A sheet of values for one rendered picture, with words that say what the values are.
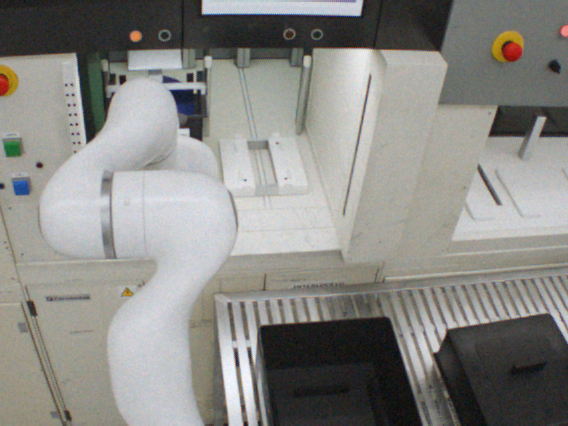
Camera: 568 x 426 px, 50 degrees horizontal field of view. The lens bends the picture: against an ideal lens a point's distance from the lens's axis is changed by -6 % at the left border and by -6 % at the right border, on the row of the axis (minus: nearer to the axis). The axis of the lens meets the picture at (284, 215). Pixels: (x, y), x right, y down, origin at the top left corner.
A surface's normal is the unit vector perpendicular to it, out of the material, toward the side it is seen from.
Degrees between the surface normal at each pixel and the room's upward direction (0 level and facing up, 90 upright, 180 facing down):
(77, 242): 80
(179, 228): 60
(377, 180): 90
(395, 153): 90
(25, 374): 90
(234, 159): 0
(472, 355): 0
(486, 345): 0
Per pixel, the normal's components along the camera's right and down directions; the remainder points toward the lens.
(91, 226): 0.16, 0.20
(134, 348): -0.16, 0.08
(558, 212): 0.09, -0.73
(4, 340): 0.15, 0.69
